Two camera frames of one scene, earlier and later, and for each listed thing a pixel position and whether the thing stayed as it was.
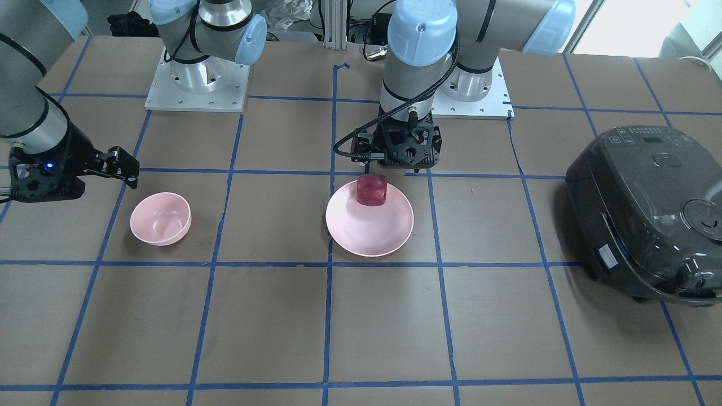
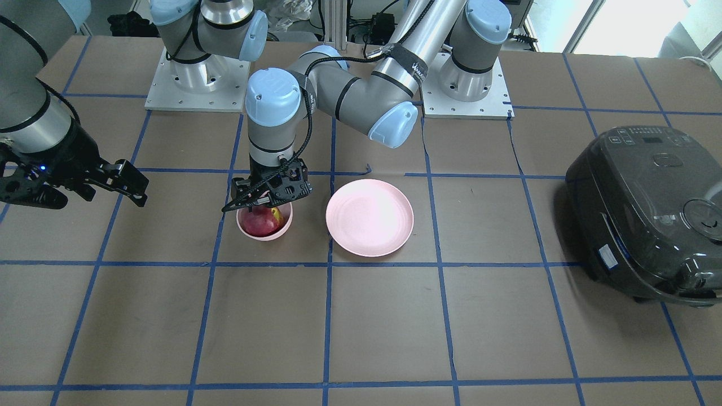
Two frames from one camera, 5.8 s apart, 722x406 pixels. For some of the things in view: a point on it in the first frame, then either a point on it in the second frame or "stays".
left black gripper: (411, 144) to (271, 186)
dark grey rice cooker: (645, 205) stays
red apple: (371, 189) to (263, 220)
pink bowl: (158, 219) to (287, 211)
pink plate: (370, 230) stays
